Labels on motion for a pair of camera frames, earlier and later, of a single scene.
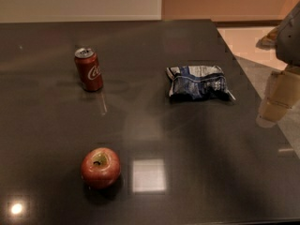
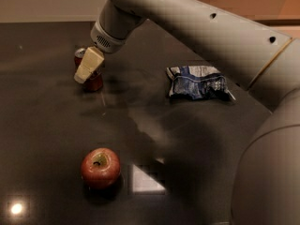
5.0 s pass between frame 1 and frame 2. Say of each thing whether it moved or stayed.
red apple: stayed
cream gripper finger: moved
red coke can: stayed
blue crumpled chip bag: stayed
